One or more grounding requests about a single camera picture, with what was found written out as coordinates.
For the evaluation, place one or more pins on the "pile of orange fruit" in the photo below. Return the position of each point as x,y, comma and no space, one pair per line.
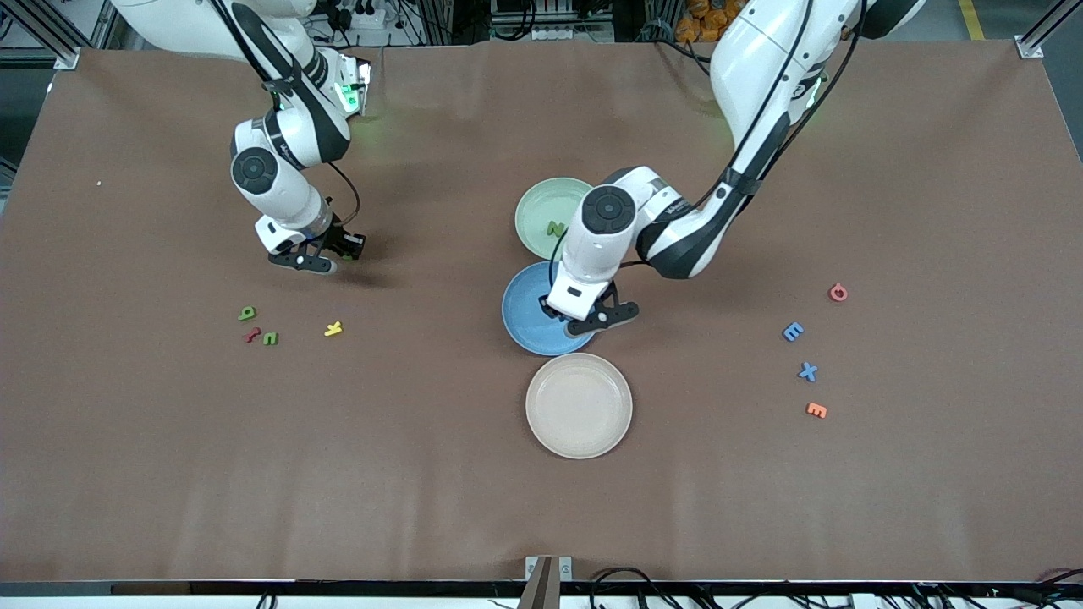
698,21

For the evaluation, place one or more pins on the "orange foam letter E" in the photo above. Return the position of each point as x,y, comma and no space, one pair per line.
816,410

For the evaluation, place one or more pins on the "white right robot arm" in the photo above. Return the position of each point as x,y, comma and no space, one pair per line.
279,182

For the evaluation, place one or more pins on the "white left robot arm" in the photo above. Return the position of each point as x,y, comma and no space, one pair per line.
761,76

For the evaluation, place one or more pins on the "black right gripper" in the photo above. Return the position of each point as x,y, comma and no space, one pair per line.
337,238

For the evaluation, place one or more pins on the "pale green plate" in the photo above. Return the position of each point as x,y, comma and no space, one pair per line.
537,207

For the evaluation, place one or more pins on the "green foam letter N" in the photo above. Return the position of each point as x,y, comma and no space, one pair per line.
556,228

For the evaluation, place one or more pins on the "white power strip with plugs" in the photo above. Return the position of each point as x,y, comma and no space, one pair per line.
368,19

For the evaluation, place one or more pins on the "beige plate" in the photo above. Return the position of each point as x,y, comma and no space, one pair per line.
579,406

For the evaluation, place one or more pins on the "blue foam letter X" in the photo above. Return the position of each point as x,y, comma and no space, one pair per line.
809,370

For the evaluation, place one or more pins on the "red foam letter G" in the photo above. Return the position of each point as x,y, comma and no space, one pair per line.
838,293

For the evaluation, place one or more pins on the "brown post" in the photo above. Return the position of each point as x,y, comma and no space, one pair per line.
541,588

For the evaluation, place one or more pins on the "grey metal bracket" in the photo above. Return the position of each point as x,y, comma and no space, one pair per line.
565,568

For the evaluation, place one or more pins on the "brown table cover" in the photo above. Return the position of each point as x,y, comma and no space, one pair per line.
169,474

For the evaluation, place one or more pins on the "blue plate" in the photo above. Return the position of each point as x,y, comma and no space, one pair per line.
525,326

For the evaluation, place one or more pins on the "blue foam letter E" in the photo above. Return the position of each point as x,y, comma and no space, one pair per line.
793,331

